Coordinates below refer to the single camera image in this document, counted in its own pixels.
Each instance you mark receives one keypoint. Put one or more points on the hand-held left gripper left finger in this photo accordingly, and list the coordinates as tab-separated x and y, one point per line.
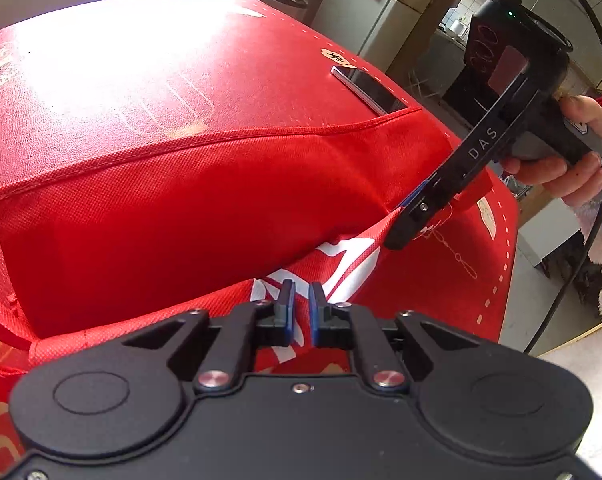
286	310

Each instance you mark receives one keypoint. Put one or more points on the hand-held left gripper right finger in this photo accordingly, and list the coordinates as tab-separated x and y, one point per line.
318	310

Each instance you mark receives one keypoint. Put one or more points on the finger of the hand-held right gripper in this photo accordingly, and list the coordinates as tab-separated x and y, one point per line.
411	195
406	227

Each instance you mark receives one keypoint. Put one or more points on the white refrigerator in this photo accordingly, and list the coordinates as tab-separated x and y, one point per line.
381	20

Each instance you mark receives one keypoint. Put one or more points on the red shopping bag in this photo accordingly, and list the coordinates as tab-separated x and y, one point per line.
181	210

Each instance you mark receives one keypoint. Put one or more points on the person's right hand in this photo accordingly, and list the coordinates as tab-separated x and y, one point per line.
556	180

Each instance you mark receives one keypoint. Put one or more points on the smartphone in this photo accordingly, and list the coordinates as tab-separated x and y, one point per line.
371	90

